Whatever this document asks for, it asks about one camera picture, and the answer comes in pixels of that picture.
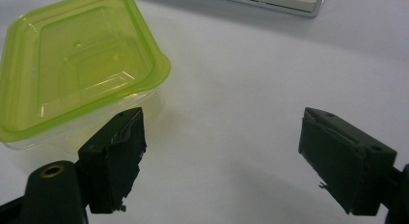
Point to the flat white metal-edged board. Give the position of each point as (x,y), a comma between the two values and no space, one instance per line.
(273,0)

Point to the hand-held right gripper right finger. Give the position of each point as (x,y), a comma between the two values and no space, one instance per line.
(340,162)

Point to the clear plastic food container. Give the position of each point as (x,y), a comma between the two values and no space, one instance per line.
(80,130)

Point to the yellow-green plastic container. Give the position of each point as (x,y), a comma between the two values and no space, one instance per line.
(64,66)

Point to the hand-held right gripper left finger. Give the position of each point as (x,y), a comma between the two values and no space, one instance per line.
(109,162)

